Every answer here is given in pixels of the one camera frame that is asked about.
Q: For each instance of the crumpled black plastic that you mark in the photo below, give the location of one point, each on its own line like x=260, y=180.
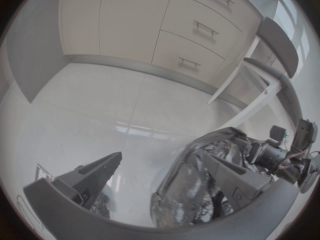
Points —
x=100, y=206

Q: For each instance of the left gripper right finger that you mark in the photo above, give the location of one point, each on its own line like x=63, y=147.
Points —
x=232, y=179

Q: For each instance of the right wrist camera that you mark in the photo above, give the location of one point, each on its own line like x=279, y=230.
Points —
x=277, y=132

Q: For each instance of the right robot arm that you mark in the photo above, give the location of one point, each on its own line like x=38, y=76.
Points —
x=305, y=134

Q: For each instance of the beige cabinet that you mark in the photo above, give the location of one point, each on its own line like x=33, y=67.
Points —
x=125, y=21

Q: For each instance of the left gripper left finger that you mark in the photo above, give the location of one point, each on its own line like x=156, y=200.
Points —
x=100, y=171

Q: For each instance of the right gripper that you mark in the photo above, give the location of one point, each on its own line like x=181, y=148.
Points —
x=265, y=154

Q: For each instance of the window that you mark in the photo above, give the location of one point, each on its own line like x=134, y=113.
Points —
x=282, y=11

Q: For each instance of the white chair with grey cushions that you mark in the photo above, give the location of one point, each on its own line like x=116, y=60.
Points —
x=275, y=34

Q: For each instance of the black plastic bag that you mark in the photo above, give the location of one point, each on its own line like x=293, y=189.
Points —
x=180, y=184

